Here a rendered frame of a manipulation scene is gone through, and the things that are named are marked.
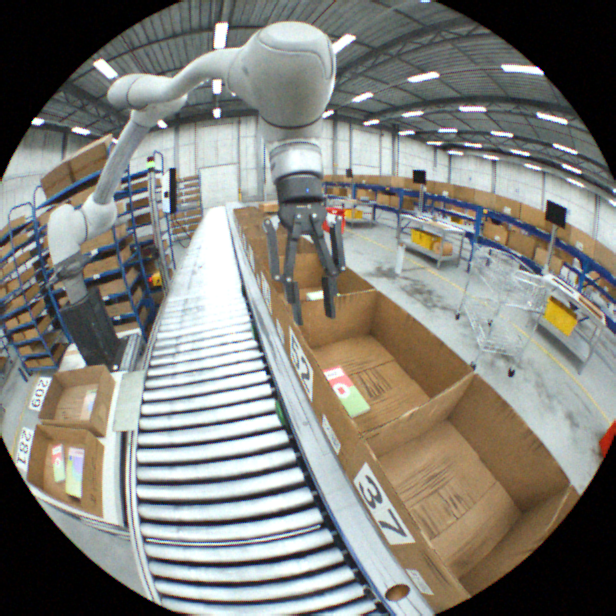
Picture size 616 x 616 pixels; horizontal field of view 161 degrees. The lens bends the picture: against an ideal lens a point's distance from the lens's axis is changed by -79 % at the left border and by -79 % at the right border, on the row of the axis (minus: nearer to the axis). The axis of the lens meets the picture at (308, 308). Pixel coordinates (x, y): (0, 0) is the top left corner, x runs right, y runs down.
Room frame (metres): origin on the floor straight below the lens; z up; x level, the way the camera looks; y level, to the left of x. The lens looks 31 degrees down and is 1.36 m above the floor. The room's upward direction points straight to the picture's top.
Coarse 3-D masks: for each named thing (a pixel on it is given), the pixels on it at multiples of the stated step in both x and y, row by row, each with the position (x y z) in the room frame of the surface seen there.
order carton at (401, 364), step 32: (288, 320) 0.49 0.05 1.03; (320, 320) 0.56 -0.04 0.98; (352, 320) 0.60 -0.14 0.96; (384, 320) 0.57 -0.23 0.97; (416, 320) 0.45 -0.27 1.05; (288, 352) 0.51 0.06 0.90; (320, 352) 0.53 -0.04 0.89; (352, 352) 0.52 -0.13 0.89; (384, 352) 0.52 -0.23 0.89; (416, 352) 0.42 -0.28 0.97; (448, 352) 0.34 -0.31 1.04; (320, 384) 0.29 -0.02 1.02; (384, 384) 0.40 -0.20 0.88; (416, 384) 0.38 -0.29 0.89; (448, 384) 0.30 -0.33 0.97; (320, 416) 0.29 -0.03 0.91; (384, 416) 0.29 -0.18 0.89; (352, 448) 0.16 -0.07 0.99
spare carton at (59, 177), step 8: (64, 160) 1.21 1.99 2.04; (56, 168) 1.12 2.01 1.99; (64, 168) 1.18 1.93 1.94; (48, 176) 1.09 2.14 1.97; (56, 176) 1.15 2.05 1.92; (64, 176) 1.20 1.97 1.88; (72, 176) 1.28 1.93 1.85; (48, 184) 1.11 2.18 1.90; (56, 184) 1.17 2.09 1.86; (64, 184) 1.22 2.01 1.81; (48, 192) 1.13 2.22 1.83; (56, 192) 1.19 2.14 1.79
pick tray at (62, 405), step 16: (80, 368) 0.37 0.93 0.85; (96, 368) 0.40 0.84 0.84; (64, 384) 0.29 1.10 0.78; (80, 384) 0.34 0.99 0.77; (96, 384) 0.38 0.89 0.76; (112, 384) 0.39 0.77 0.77; (48, 400) 0.15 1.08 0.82; (64, 400) 0.22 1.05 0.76; (80, 400) 0.26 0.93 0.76; (96, 400) 0.26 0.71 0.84; (48, 416) 0.08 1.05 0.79; (64, 416) 0.15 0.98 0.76; (80, 416) 0.19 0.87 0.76; (96, 416) 0.21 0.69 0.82; (96, 432) 0.16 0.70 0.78
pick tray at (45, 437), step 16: (48, 432) 0.02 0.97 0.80; (64, 432) 0.07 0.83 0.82; (80, 432) 0.11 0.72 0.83; (32, 448) -0.11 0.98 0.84; (48, 448) -0.04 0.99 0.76; (64, 448) 0.02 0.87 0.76; (80, 448) 0.07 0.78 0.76; (96, 448) 0.10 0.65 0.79; (32, 464) -0.17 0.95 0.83; (48, 464) -0.11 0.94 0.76; (96, 464) 0.05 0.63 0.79; (32, 480) -0.23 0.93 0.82; (48, 480) -0.17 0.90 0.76; (96, 480) -0.01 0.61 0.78; (48, 496) -0.23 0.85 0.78; (64, 496) -0.17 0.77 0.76; (96, 496) -0.06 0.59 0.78; (96, 512) -0.12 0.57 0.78
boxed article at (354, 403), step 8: (336, 368) 0.45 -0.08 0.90; (328, 376) 0.42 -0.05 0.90; (336, 376) 0.42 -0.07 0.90; (344, 376) 0.42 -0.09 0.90; (336, 384) 0.39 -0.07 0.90; (344, 384) 0.39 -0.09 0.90; (352, 384) 0.39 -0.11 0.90; (336, 392) 0.36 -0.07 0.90; (344, 392) 0.36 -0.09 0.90; (352, 392) 0.36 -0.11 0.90; (344, 400) 0.34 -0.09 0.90; (352, 400) 0.34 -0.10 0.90; (360, 400) 0.33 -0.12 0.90; (352, 408) 0.31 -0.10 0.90; (360, 408) 0.31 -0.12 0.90; (368, 408) 0.31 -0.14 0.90; (352, 416) 0.29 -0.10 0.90
